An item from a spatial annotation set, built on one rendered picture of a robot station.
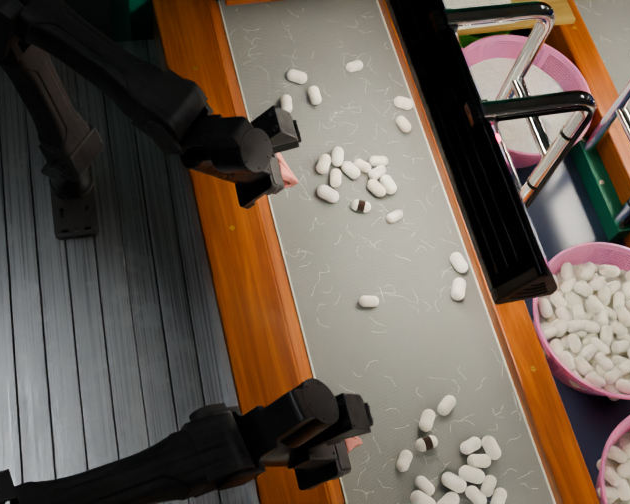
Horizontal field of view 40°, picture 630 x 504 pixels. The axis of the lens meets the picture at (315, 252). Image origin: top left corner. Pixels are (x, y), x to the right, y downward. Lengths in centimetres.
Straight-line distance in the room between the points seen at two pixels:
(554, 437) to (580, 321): 21
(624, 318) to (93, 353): 84
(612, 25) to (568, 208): 41
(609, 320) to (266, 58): 74
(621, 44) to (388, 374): 85
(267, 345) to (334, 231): 24
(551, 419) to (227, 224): 57
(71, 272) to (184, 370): 24
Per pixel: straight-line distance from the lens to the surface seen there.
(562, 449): 134
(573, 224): 162
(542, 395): 136
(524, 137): 161
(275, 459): 101
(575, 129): 123
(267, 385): 126
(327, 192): 141
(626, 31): 185
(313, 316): 133
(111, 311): 140
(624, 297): 151
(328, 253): 138
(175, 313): 140
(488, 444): 131
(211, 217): 136
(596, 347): 144
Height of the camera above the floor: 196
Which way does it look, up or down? 62 degrees down
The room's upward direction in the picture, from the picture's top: 17 degrees clockwise
